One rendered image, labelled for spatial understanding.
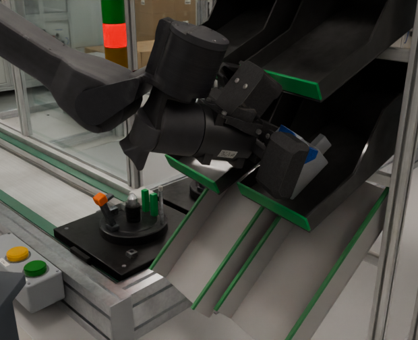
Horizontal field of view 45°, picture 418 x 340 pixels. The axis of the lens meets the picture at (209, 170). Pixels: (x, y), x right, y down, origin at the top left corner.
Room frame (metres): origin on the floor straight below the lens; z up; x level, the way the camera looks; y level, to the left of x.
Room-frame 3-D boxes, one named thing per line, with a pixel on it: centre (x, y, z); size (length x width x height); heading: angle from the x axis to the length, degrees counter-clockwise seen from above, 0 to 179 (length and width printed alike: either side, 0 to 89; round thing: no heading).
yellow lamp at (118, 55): (1.15, 0.21, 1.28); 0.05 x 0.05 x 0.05
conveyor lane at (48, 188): (1.16, 0.35, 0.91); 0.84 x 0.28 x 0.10; 45
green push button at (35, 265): (0.79, 0.32, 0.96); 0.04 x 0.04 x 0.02
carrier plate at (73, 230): (0.93, 0.16, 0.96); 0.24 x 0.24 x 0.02; 45
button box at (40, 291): (0.84, 0.37, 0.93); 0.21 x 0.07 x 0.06; 45
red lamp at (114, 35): (1.15, 0.21, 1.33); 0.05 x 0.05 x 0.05
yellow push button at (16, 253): (0.84, 0.37, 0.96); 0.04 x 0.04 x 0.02
